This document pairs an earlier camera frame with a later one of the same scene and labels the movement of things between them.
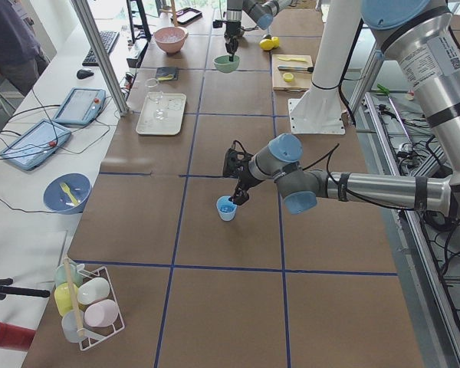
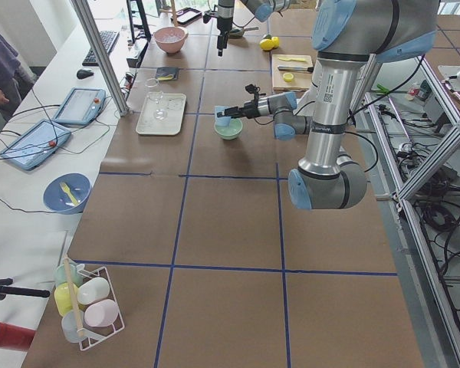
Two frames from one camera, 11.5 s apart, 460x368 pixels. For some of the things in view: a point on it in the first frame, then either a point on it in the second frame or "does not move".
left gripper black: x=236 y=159 to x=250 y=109
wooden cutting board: x=290 y=80 does not move
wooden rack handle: x=73 y=297 does not move
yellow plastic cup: x=63 y=297 does not move
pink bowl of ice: x=171 y=39 does not move
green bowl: x=225 y=65 to x=230 y=132
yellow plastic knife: x=301 y=60 does not move
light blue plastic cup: x=227 y=209 to x=223 y=120
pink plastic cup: x=101 y=313 does not move
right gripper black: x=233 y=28 to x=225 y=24
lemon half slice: x=287 y=77 does not move
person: x=12 y=53 to x=7 y=80
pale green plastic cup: x=60 y=275 does not move
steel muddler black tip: x=297 y=68 does not move
